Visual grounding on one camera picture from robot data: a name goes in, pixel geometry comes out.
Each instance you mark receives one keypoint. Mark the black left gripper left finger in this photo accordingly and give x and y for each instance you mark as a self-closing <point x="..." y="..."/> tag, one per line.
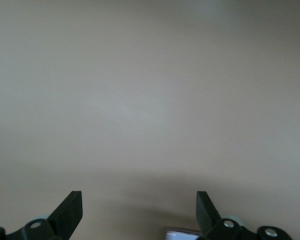
<point x="65" y="215"/>

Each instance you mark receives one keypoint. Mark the lilac flip phone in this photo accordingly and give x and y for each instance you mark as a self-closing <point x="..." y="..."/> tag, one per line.
<point x="182" y="234"/>

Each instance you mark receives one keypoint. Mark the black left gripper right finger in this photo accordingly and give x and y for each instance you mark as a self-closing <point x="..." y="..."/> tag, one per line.
<point x="207" y="215"/>

